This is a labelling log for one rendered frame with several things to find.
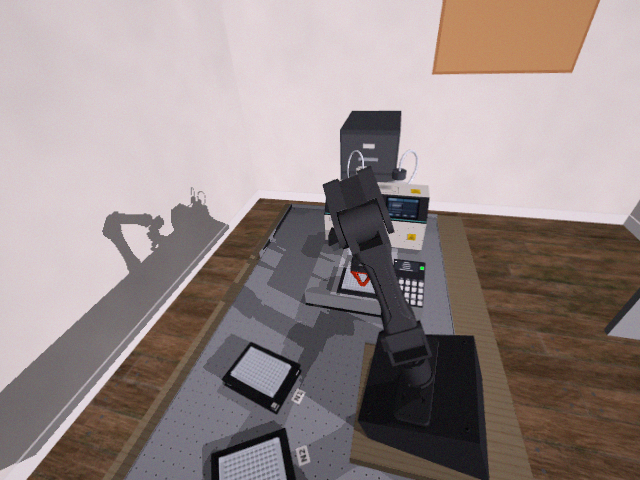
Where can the white well plate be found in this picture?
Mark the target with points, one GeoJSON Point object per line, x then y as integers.
{"type": "Point", "coordinates": [263, 461]}
{"type": "Point", "coordinates": [351, 283]}
{"type": "Point", "coordinates": [255, 382]}

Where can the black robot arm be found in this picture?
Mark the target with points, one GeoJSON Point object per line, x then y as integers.
{"type": "Point", "coordinates": [363, 231]}

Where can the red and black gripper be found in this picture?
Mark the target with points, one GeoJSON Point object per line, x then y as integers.
{"type": "Point", "coordinates": [355, 268]}

